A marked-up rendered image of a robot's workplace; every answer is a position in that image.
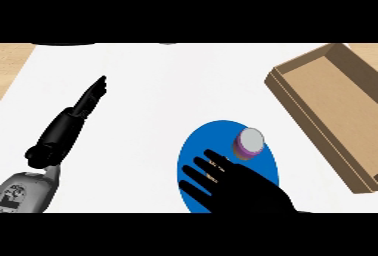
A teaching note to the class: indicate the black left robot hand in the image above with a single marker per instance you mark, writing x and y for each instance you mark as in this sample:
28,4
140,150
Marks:
61,131

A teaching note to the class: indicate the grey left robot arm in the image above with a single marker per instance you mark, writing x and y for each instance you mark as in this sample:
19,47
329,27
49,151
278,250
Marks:
27,191

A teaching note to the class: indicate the white placemat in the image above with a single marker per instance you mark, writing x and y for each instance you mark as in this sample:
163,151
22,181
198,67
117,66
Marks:
163,86

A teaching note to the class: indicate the blue oval plate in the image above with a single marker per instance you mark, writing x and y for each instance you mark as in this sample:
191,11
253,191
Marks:
196,146

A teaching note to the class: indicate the brown cardboard box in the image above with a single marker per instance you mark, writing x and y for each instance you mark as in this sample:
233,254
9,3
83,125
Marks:
334,110

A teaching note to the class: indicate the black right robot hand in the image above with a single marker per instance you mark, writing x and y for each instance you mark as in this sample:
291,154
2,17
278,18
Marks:
245,188

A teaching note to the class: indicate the purple cupcake with white icing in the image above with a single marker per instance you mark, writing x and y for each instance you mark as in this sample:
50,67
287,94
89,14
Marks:
250,141

